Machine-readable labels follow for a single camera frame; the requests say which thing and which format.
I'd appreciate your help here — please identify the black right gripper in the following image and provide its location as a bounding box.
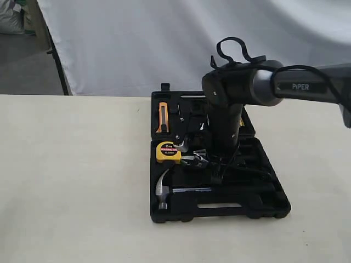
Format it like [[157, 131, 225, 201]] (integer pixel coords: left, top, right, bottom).
[[207, 102, 243, 184]]

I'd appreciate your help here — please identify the adjustable wrench black handle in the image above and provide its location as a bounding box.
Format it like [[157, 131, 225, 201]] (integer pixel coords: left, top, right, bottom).
[[180, 148, 275, 181]]

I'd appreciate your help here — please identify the claw hammer black grip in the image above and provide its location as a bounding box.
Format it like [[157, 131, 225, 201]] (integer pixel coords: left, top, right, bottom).
[[155, 168, 276, 211]]

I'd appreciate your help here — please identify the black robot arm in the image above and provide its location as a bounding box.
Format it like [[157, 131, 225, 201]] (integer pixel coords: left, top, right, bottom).
[[201, 60, 350, 157]]

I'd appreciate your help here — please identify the black plastic tool case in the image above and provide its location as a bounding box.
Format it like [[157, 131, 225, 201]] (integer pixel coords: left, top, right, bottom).
[[149, 83, 291, 223]]

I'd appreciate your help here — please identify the yellow tape measure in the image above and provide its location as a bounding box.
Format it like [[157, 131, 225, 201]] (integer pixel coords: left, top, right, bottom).
[[156, 141, 182, 164]]

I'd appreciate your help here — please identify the orange utility knife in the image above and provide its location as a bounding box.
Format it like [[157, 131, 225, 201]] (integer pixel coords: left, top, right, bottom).
[[156, 102, 169, 133]]

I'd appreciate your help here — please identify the white backdrop curtain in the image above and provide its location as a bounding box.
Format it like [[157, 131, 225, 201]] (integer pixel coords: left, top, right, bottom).
[[38, 1, 350, 96]]

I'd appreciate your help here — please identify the black backdrop stand pole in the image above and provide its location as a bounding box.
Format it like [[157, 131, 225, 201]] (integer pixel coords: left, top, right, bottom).
[[47, 27, 70, 96]]

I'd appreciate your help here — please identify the green white bag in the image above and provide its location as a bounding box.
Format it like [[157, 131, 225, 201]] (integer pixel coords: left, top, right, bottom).
[[21, 3, 36, 36]]

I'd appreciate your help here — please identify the grey woven sack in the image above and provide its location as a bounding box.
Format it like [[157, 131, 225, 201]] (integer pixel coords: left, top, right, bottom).
[[1, 0, 24, 35]]

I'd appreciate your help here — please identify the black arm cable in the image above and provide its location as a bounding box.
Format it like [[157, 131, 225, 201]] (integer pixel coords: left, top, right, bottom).
[[210, 37, 343, 106]]

